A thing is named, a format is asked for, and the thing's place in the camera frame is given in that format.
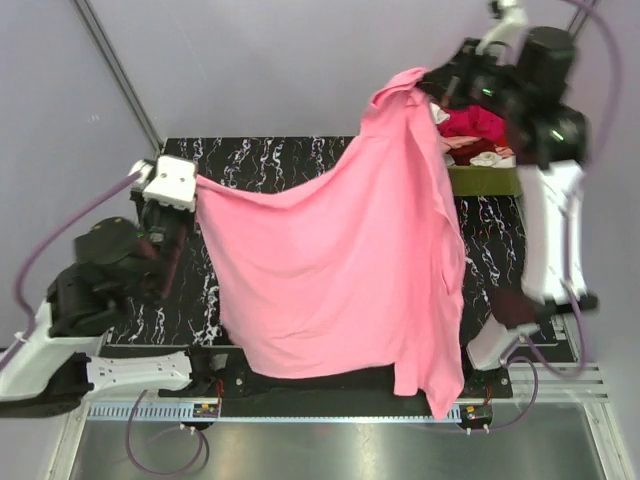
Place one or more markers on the cream white t shirt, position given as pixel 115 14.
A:
pixel 482 160

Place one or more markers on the left aluminium frame post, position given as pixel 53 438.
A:
pixel 109 56

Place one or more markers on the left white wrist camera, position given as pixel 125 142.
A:
pixel 173 184

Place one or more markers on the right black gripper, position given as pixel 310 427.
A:
pixel 447 80

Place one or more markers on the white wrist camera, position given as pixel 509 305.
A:
pixel 510 19
pixel 173 184

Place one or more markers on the small circuit board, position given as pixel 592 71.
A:
pixel 206 410
pixel 477 412

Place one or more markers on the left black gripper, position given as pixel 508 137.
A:
pixel 143 202

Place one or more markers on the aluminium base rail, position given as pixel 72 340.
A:
pixel 528 384

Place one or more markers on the magenta t shirt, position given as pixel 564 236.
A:
pixel 476 122

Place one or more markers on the aluminium frame post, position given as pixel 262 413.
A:
pixel 109 56
pixel 578 22

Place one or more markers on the right aluminium frame post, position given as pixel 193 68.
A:
pixel 578 22

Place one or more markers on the right small circuit board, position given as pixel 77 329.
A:
pixel 477 412

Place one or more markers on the olive green laundry basket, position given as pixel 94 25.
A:
pixel 473 181

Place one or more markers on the left small circuit board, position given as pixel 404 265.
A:
pixel 206 410

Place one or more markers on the light pink t shirt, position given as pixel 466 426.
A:
pixel 362 266

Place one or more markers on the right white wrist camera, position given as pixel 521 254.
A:
pixel 510 19

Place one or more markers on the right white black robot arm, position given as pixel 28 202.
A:
pixel 549 140

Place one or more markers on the dark red t shirt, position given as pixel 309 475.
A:
pixel 459 150

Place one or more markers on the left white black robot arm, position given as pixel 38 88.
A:
pixel 47 372

